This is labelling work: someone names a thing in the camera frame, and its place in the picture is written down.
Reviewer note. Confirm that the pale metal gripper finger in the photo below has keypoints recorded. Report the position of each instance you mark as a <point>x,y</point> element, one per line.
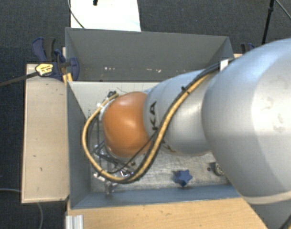
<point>110,188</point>

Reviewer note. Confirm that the pale wood flat board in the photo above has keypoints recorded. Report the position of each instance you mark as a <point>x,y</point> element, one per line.
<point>45,139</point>

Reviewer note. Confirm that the blue star-shaped toy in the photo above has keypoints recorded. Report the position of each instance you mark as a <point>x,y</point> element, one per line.
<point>182,178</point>

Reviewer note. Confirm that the small black and silver object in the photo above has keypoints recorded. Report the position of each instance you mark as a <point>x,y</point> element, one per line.
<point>215,169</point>

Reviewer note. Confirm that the grey metal bin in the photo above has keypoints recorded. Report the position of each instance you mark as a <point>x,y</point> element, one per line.
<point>135,51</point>

